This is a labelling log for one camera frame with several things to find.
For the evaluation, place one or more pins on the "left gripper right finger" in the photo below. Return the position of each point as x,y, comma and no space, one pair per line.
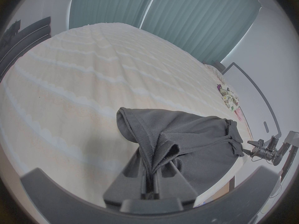
175,188

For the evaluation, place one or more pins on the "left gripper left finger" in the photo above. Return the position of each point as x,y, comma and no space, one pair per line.
126,185

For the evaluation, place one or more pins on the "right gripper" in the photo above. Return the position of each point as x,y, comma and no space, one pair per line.
260,152

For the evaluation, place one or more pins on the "black T-shirt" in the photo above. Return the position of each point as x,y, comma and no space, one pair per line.
186,136

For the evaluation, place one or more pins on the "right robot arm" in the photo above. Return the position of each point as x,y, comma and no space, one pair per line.
289,148

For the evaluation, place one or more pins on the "bed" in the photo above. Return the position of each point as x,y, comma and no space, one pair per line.
81,83

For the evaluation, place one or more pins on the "white printed pyjama garment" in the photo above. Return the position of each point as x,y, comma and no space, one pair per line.
230,98

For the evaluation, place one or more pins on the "pale pink pillow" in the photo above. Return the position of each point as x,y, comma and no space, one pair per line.
217,75

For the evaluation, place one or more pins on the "grey bedside table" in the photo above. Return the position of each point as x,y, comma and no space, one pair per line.
219,66

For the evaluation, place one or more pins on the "blue-green curtain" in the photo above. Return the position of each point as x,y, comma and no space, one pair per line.
198,20
105,6

